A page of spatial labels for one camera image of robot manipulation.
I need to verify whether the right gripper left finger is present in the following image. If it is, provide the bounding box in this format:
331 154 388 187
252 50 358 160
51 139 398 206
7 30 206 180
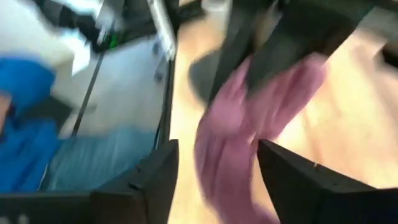
90 139 180 224

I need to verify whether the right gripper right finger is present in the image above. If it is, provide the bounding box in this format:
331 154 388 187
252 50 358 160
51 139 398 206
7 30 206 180
256 139 377 224

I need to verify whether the maroon corduroy baseball cap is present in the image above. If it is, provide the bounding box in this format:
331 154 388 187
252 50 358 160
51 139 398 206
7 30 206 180
193 52 329 224

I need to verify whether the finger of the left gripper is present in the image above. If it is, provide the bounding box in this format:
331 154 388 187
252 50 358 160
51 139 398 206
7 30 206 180
248 0 376 91
208 0 262 103

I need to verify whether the person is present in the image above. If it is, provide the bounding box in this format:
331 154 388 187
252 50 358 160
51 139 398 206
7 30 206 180
0 55 156 194

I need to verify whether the silver aluminium bracket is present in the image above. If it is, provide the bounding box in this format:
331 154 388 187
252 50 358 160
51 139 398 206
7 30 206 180
146 0 178 60

